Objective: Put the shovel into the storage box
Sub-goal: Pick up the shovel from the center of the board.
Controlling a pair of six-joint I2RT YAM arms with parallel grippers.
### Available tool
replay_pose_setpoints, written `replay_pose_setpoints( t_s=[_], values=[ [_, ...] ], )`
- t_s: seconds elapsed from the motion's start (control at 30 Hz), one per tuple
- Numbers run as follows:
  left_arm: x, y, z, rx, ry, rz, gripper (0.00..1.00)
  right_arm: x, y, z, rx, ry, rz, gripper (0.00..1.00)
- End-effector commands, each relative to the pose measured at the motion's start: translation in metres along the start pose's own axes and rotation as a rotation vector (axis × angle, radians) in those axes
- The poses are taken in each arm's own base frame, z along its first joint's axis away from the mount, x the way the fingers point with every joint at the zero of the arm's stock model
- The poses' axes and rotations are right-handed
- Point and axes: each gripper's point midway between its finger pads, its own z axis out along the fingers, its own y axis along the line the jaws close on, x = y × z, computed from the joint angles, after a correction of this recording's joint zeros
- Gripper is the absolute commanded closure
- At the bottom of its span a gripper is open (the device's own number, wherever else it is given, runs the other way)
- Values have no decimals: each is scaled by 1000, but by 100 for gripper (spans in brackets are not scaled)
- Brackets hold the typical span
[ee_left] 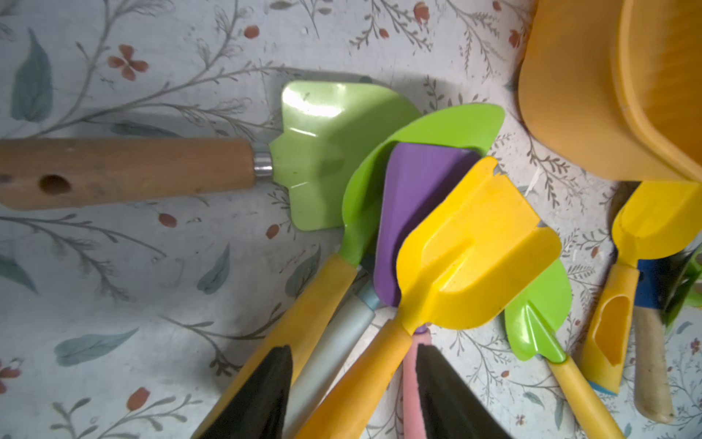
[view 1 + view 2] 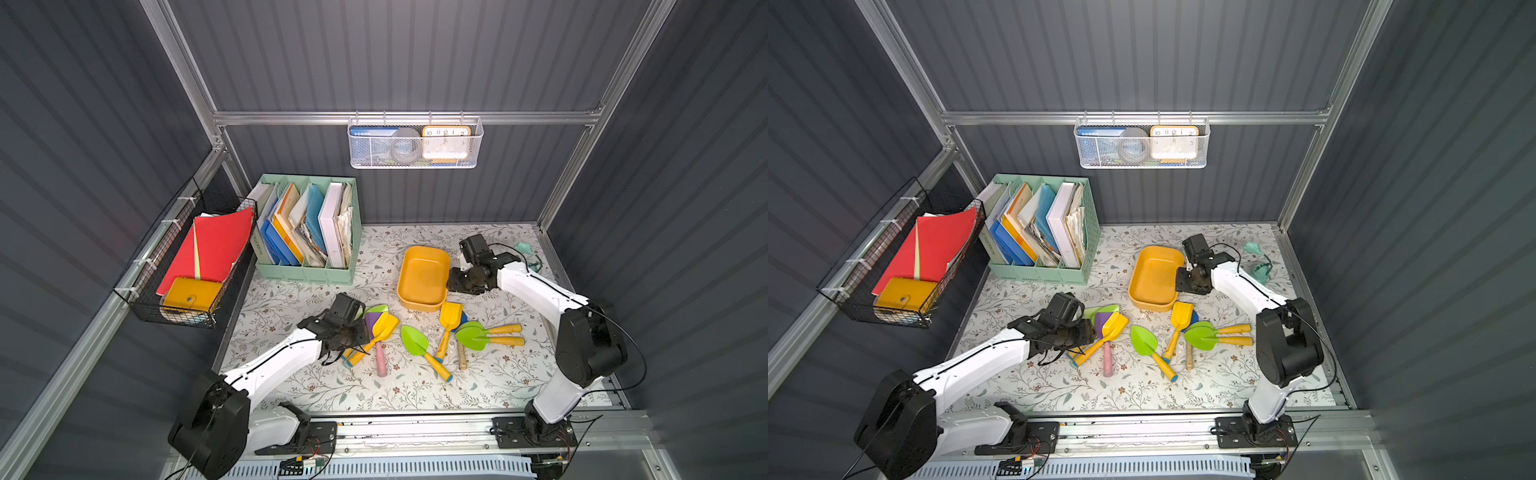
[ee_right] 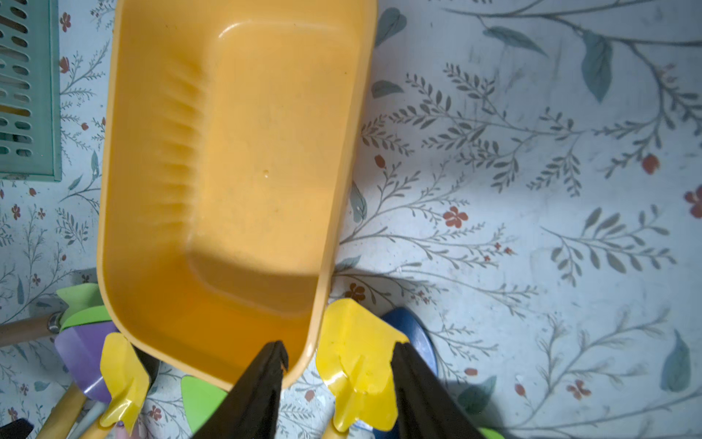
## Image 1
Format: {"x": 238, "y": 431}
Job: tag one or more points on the yellow scoop shovel slotted handle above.
{"x": 659, "y": 220}

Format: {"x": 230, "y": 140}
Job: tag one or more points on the light blue shovel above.
{"x": 342, "y": 334}

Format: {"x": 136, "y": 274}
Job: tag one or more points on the green shovel wooden handle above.
{"x": 329, "y": 128}

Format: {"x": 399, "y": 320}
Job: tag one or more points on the green pointed trowel yellow handle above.
{"x": 532, "y": 320}

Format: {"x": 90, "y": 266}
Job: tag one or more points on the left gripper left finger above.
{"x": 258, "y": 410}

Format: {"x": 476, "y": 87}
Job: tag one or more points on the yellow plastic storage box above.
{"x": 615, "y": 87}

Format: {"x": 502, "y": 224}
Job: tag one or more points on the blue shovel wooden handle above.
{"x": 652, "y": 395}

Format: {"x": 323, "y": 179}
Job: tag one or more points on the green fork tool upper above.
{"x": 686, "y": 290}

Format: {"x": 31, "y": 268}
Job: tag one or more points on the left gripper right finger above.
{"x": 449, "y": 407}

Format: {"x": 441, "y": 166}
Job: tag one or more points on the yellow rake-edged shovel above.
{"x": 458, "y": 269}

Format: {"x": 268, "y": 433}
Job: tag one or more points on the purple shovel pink handle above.
{"x": 418, "y": 179}

